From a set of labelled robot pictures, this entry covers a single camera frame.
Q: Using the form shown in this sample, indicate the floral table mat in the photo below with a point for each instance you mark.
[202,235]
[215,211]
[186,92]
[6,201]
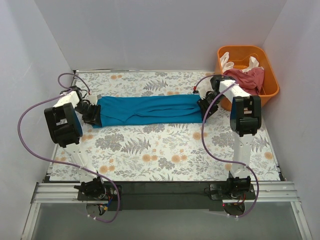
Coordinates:
[158,152]

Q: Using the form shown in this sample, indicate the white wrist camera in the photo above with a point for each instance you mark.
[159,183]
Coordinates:
[93,99]
[200,90]

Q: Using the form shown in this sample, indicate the blue t shirt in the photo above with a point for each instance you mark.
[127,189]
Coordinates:
[148,110]

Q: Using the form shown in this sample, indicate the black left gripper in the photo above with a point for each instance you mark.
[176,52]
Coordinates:
[91,114]

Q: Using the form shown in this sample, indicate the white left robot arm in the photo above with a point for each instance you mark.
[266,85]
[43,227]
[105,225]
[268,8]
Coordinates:
[65,129]

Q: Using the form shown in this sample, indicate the white t shirt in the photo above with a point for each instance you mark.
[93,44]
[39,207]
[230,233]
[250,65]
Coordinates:
[253,63]

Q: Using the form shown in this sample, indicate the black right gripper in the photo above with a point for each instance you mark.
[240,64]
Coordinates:
[207,106]

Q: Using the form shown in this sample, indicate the orange plastic bin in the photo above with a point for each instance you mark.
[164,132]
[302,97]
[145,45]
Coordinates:
[240,56]

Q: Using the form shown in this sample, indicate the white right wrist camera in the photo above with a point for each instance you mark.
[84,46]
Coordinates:
[200,90]

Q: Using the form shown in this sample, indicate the aluminium frame rail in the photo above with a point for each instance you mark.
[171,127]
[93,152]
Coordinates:
[57,214]

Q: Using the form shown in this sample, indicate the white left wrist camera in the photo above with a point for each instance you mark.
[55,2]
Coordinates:
[93,99]

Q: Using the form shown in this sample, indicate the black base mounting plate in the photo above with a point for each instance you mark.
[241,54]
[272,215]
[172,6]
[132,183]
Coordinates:
[166,195]

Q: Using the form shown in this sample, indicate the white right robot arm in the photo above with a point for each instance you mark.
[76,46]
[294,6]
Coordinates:
[245,121]

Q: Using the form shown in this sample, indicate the pink t shirt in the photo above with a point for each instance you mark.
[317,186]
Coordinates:
[250,81]

